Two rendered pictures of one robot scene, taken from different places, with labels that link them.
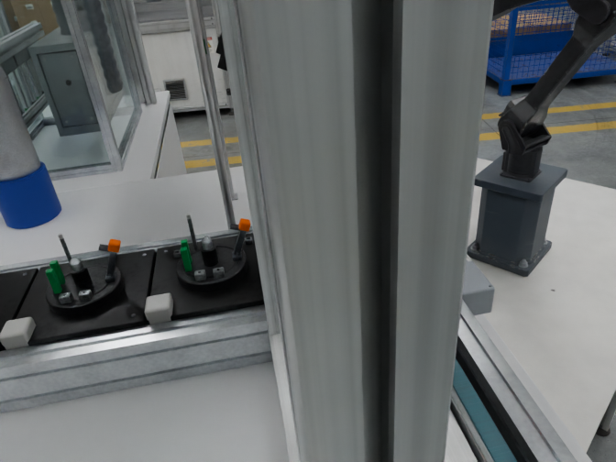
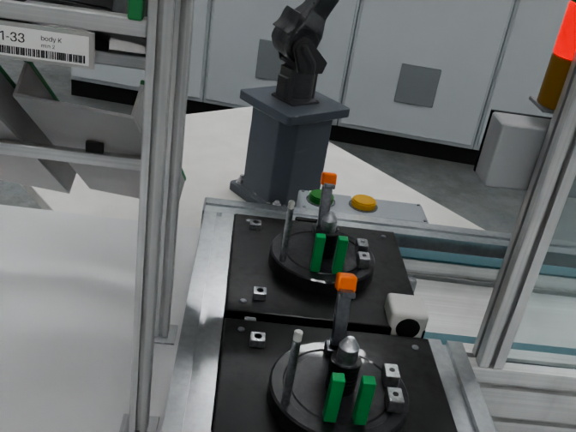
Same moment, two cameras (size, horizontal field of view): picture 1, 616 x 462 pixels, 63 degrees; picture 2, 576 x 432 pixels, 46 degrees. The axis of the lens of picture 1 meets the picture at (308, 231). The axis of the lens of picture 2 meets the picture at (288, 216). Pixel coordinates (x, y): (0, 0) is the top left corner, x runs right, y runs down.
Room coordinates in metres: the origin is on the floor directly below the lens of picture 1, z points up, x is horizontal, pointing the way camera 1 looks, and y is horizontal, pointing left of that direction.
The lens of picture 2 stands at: (0.88, 0.72, 1.44)
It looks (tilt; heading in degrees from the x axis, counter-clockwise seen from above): 28 degrees down; 272
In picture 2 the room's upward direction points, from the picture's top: 9 degrees clockwise
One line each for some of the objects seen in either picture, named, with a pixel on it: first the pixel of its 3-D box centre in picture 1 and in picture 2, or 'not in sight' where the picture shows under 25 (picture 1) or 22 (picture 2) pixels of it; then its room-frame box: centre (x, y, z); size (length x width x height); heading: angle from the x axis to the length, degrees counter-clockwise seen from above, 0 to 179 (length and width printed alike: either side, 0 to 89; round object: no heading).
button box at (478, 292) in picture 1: (451, 270); (359, 221); (0.80, -0.28, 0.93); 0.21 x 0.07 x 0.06; 8
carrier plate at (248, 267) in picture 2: not in sight; (319, 271); (0.85, -0.06, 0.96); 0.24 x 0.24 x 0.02; 8
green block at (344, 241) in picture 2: not in sight; (339, 255); (0.83, -0.01, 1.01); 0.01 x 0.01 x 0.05; 8
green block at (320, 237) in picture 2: not in sight; (317, 252); (0.86, -0.01, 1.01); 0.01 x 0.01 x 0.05; 8
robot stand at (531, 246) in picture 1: (513, 214); (287, 150); (0.94, -0.46, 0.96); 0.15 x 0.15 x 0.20; 45
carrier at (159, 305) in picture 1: (208, 252); (344, 369); (0.82, 0.20, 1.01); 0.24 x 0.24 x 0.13; 8
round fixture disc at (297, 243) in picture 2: not in sight; (321, 259); (0.85, -0.06, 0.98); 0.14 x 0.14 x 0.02
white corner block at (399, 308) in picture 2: not in sight; (405, 317); (0.74, 0.03, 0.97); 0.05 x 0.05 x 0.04; 8
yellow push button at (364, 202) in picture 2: not in sight; (363, 204); (0.80, -0.28, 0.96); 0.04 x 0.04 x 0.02
